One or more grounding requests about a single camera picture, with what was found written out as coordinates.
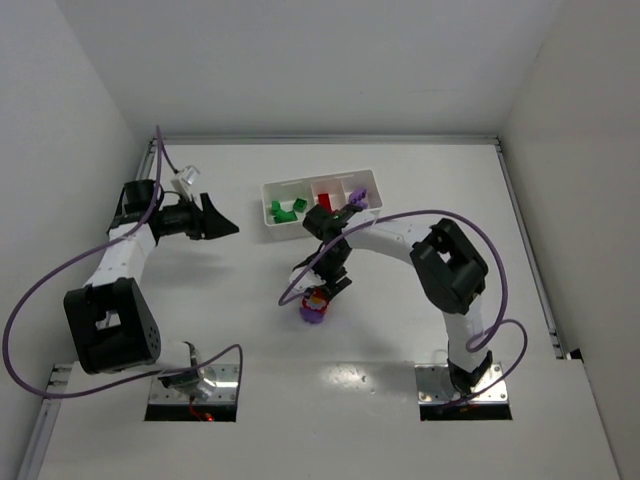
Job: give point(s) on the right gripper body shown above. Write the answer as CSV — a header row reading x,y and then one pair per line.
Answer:
x,y
331,279

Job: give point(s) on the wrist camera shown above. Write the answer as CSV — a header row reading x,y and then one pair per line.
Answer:
x,y
302,279
184,180

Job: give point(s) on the left base plate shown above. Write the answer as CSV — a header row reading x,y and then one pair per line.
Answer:
x,y
217,384

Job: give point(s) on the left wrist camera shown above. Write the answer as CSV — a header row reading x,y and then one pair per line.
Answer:
x,y
184,180

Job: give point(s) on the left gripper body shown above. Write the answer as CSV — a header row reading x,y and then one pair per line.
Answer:
x,y
201,217

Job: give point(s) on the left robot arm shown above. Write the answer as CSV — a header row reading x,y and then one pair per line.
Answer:
x,y
112,326

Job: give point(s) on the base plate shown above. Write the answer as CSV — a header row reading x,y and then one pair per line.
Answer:
x,y
217,384
437,387

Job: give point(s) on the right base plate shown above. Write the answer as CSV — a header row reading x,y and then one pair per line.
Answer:
x,y
437,387

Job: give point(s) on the white divided container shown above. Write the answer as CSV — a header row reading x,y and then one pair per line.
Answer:
x,y
286,192

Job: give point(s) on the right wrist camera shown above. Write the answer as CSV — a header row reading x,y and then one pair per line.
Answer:
x,y
302,279

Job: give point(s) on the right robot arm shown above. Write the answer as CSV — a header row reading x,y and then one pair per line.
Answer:
x,y
451,271

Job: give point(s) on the santa lego stack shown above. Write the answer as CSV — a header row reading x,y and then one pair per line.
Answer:
x,y
313,308

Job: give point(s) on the purple lego brick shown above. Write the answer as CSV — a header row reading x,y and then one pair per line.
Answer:
x,y
358,197

